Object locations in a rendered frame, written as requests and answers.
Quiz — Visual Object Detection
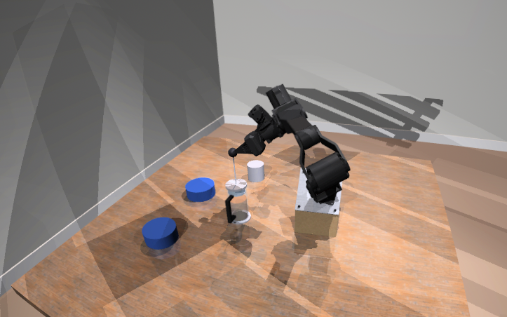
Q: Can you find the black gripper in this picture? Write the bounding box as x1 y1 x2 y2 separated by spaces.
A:
235 119 286 156

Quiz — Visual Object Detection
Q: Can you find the blue cylinder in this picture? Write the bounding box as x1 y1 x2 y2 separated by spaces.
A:
185 177 216 202
142 217 179 250

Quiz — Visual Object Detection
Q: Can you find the grey cylinder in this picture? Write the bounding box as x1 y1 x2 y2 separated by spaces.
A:
247 161 264 182

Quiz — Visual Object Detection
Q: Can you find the glass french press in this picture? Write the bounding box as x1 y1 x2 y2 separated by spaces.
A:
224 148 251 224

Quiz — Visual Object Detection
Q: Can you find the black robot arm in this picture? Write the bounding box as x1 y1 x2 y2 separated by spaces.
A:
248 84 351 205

